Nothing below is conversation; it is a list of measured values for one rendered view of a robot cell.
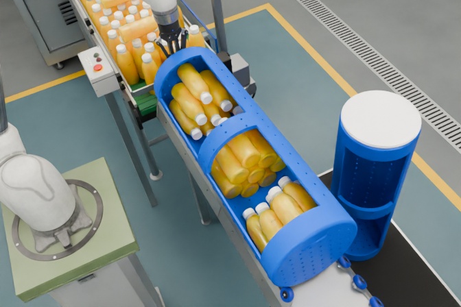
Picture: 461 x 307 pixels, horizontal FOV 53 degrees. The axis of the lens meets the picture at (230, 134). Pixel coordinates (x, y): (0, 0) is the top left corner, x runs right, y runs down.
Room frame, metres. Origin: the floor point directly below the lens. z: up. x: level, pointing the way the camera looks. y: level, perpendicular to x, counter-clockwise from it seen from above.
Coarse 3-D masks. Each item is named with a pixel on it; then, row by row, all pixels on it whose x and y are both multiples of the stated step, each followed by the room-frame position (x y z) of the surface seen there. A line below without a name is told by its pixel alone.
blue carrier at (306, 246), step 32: (192, 64) 1.36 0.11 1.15; (160, 96) 1.25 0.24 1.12; (224, 128) 0.95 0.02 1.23; (288, 160) 0.79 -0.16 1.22; (320, 192) 0.68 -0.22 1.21; (288, 224) 0.59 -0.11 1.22; (320, 224) 0.57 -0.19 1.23; (352, 224) 0.59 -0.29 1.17; (256, 256) 0.58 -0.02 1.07; (288, 256) 0.52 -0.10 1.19; (320, 256) 0.56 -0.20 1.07
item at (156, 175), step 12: (72, 0) 2.38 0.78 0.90; (84, 24) 2.15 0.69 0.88; (84, 36) 2.72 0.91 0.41; (96, 36) 1.99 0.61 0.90; (108, 60) 1.80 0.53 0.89; (132, 108) 1.43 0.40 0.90; (132, 120) 1.71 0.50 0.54; (144, 120) 1.55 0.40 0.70; (144, 132) 1.73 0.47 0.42; (144, 144) 1.71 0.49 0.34; (156, 168) 1.72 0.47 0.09; (156, 180) 1.69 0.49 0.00
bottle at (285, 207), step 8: (280, 192) 0.73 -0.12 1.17; (272, 200) 0.72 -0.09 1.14; (280, 200) 0.69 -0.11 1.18; (288, 200) 0.69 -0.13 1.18; (280, 208) 0.67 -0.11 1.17; (288, 208) 0.66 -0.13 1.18; (296, 208) 0.66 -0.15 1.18; (280, 216) 0.65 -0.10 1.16; (288, 216) 0.64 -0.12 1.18; (296, 216) 0.63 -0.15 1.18
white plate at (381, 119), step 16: (368, 96) 1.17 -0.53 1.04; (384, 96) 1.16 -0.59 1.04; (400, 96) 1.15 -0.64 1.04; (352, 112) 1.10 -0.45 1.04; (368, 112) 1.09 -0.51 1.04; (384, 112) 1.08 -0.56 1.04; (400, 112) 1.07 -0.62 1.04; (416, 112) 1.06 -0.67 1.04; (352, 128) 1.03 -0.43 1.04; (368, 128) 1.02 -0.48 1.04; (384, 128) 1.01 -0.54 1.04; (400, 128) 1.00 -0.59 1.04; (416, 128) 0.99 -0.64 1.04; (368, 144) 0.95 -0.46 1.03; (384, 144) 0.94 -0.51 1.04; (400, 144) 0.93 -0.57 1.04
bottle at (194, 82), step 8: (184, 64) 1.34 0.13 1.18; (184, 72) 1.30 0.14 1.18; (192, 72) 1.29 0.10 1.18; (184, 80) 1.27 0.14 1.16; (192, 80) 1.24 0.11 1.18; (200, 80) 1.24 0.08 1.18; (192, 88) 1.21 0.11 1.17; (200, 88) 1.20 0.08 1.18; (208, 88) 1.21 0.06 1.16; (200, 96) 1.18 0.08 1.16
